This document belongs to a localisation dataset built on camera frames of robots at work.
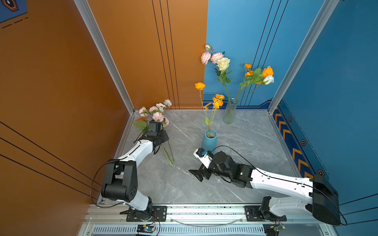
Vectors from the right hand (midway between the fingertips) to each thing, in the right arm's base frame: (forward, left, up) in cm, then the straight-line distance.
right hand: (193, 163), depth 73 cm
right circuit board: (-24, -41, -18) cm, 51 cm away
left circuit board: (-25, +24, -19) cm, 39 cm away
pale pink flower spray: (+47, +26, -6) cm, 54 cm away
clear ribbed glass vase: (+45, -27, -12) cm, 54 cm away
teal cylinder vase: (+13, -9, +1) cm, 16 cm away
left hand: (+23, +19, -7) cm, 31 cm away
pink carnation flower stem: (+32, +21, 0) cm, 38 cm away
